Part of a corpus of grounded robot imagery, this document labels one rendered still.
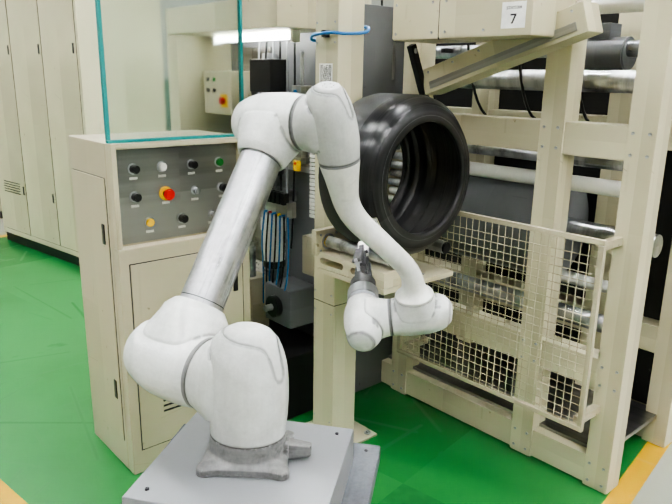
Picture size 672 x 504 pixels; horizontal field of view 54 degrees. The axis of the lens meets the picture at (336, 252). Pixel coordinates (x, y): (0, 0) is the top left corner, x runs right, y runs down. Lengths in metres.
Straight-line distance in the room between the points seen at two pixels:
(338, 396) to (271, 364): 1.52
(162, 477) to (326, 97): 0.85
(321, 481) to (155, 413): 1.44
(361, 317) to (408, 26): 1.24
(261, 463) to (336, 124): 0.73
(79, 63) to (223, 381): 4.08
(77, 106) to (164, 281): 2.89
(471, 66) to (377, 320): 1.15
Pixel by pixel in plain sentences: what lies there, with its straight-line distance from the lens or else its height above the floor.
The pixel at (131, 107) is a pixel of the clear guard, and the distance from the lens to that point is 2.40.
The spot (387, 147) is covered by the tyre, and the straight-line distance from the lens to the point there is 2.11.
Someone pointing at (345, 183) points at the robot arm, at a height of 1.26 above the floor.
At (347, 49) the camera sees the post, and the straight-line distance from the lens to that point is 2.48.
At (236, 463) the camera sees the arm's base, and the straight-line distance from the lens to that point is 1.34.
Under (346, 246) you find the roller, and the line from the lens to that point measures 2.36.
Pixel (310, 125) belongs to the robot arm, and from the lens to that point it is 1.50.
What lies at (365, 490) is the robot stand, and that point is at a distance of 1.49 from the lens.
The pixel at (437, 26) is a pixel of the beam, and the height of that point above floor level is 1.68.
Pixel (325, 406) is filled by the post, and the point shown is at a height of 0.16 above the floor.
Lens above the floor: 1.50
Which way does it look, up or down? 15 degrees down
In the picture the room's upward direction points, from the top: 1 degrees clockwise
